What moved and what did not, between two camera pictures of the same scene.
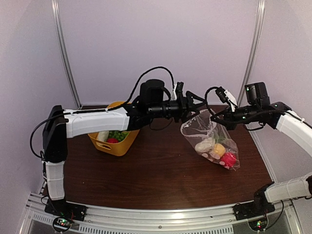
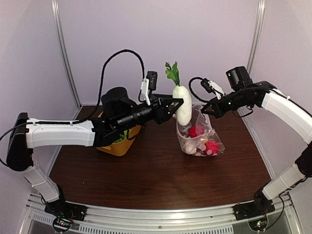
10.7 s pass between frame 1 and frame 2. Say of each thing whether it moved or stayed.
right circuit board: stayed
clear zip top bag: moved
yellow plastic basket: stayed
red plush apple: moved
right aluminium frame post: stayed
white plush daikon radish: moved
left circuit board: stayed
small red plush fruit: moved
